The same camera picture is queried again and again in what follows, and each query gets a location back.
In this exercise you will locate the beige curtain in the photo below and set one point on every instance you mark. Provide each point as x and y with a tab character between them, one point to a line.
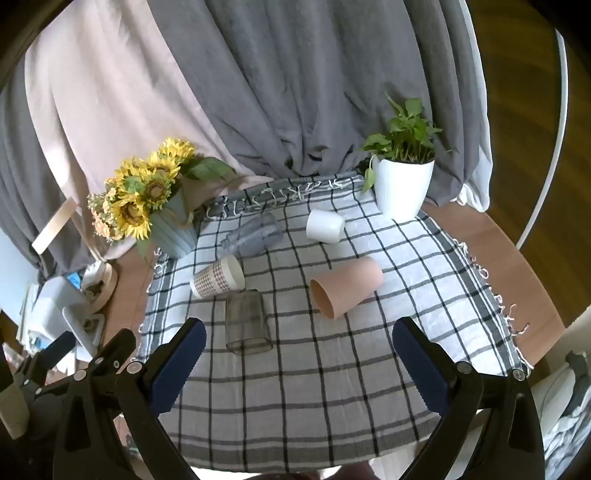
115	92

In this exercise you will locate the white curved pole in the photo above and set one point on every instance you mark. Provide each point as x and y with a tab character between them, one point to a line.
556	129

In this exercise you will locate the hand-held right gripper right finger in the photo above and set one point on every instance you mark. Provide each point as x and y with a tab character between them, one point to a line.
420	369

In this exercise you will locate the blue-grey ribbed vase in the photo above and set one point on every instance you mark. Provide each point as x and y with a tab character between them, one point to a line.
173	233

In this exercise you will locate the white cup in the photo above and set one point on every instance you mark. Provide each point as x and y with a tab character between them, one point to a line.
325	225

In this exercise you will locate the light wooden strip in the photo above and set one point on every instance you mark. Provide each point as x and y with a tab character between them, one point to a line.
54	226

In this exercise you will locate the green leafy plant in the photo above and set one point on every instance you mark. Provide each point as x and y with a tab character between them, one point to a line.
406	129

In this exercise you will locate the white plastic container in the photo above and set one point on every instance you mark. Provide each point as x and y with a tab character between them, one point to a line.
53	297

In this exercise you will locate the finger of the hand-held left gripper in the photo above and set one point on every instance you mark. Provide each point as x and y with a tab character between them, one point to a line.
57	347

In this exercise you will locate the white ribbed plant pot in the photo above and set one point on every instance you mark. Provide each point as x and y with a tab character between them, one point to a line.
404	189

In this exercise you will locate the white sheer curtain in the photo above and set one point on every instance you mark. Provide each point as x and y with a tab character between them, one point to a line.
475	138

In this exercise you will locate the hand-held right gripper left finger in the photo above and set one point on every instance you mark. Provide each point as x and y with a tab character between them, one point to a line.
178	369

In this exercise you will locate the clear plastic bottle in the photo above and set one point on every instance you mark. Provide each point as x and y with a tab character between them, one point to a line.
254	234

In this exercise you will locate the sunflower bouquet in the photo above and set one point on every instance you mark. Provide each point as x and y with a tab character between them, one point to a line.
138	189

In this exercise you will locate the clear glass tumbler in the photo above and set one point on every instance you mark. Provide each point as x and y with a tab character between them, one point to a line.
247	323

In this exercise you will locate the brown checkered paper cup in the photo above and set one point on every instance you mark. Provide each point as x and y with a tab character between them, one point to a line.
214	279

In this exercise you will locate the white rounded furniture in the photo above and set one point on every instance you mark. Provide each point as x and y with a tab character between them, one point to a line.
561	406

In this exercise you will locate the grey curtain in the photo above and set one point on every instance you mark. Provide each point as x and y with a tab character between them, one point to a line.
18	184
314	83

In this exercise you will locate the pink cup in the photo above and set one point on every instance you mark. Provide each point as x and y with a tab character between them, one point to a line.
346	286

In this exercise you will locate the black white checkered tablecloth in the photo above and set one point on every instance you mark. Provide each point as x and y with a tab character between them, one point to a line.
323	369

